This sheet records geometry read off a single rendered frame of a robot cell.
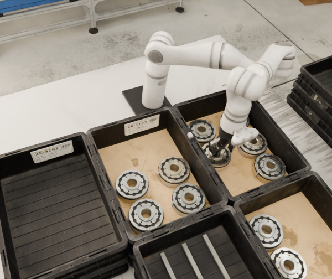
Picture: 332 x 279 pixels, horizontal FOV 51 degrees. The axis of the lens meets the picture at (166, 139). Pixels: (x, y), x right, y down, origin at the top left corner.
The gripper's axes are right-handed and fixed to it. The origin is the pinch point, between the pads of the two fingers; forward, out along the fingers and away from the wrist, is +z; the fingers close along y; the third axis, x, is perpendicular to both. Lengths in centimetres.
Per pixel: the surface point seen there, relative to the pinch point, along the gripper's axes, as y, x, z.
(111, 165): 35.2, -13.1, 2.2
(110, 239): 45.5, 10.0, 2.4
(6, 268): 71, 9, -8
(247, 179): -2.2, 11.7, 2.3
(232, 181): 2.8, 9.9, 2.3
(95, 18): -25, -193, 73
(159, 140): 16.1, -15.2, 2.3
